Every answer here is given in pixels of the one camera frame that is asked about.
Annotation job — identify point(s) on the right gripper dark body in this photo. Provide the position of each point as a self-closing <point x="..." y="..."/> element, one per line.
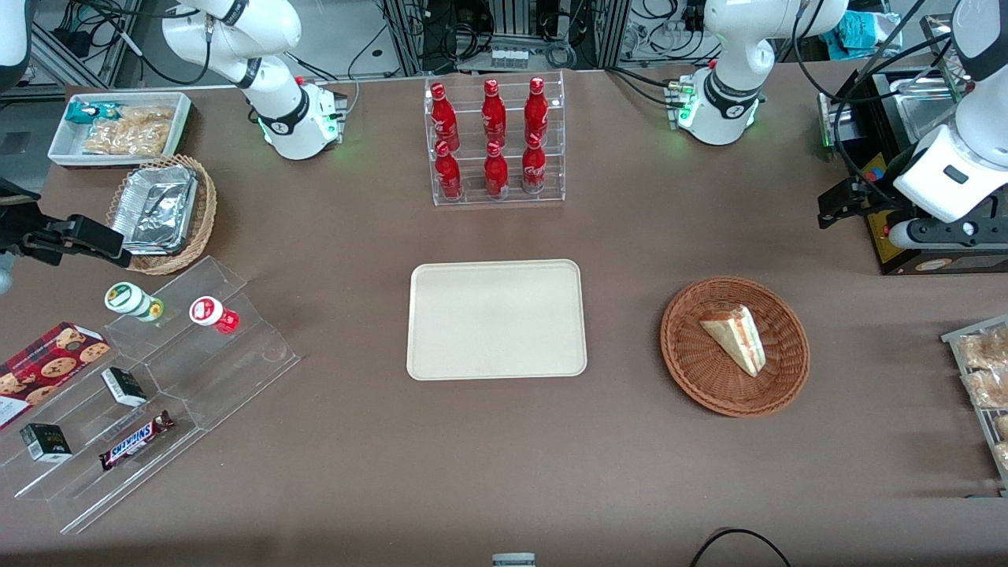
<point x="24" y="227"/>

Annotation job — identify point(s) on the triangle sandwich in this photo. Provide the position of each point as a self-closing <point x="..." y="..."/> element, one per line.
<point x="736" y="339"/>

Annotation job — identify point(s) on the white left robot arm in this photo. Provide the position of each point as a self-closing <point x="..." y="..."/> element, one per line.
<point x="724" y="79"/>

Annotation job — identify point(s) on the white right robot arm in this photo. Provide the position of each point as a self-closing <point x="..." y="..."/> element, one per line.
<point x="276" y="102"/>

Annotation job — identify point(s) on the aluminium foil tray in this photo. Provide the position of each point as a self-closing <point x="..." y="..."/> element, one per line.
<point x="153" y="209"/>

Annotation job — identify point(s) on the light wicker basket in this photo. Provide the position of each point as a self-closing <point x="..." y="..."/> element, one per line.
<point x="206" y="213"/>

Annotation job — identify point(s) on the tray of pastries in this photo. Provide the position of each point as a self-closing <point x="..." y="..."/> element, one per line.
<point x="957" y="340"/>

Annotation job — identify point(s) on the round brown wicker basket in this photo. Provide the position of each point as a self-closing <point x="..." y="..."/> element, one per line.
<point x="693" y="370"/>

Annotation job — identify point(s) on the beige plastic tray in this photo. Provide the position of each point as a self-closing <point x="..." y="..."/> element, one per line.
<point x="496" y="319"/>

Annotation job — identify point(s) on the red round warmer knob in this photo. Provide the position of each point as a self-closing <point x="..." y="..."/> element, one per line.
<point x="874" y="172"/>

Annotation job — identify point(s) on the black food warmer case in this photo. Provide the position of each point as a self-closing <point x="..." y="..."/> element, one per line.
<point x="906" y="264"/>

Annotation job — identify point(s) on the green lidded yoghurt cup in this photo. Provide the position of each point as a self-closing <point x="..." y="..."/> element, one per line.
<point x="126" y="298"/>

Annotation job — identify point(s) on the steel warmer pan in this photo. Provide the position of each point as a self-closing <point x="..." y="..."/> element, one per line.
<point x="925" y="110"/>

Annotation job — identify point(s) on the white rectangular snack bin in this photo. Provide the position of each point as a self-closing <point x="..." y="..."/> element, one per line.
<point x="118" y="162"/>

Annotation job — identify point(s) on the clear bag of crackers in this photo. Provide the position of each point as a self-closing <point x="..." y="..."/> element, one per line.
<point x="148" y="115"/>
<point x="126" y="140"/>

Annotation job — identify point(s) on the red cookie box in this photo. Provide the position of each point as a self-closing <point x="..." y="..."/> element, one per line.
<point x="47" y="366"/>

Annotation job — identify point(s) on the teal snack packet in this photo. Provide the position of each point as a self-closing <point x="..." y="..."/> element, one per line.
<point x="83" y="113"/>

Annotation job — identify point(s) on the red lidded yoghurt cup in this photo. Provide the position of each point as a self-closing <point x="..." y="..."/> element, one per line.
<point x="206" y="310"/>

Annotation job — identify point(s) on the small black box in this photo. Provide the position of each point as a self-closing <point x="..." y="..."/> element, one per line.
<point x="46" y="442"/>
<point x="122" y="386"/>

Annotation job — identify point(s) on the teal plastic bag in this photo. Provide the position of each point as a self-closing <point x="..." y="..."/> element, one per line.
<point x="858" y="33"/>

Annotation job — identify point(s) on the wrapped pastry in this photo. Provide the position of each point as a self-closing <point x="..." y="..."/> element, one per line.
<point x="991" y="389"/>
<point x="988" y="348"/>
<point x="1002" y="455"/>
<point x="1002" y="426"/>

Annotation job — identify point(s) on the clear acrylic stepped stand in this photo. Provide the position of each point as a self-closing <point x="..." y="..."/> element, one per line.
<point x="236" y="370"/>

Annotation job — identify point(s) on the Snickers chocolate bar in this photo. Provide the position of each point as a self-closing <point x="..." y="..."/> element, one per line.
<point x="134" y="441"/>

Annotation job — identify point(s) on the red cola bottle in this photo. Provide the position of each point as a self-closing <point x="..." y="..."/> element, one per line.
<point x="534" y="168"/>
<point x="448" y="172"/>
<point x="536" y="112"/>
<point x="496" y="172"/>
<point x="494" y="114"/>
<point x="443" y="116"/>

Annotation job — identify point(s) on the white power strip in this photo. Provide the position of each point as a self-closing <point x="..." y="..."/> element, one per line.
<point x="509" y="57"/>

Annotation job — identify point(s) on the clear acrylic bottle rack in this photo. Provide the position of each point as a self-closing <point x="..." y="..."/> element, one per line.
<point x="472" y="201"/>

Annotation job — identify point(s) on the small grey device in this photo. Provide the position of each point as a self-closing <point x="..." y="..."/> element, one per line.
<point x="513" y="561"/>

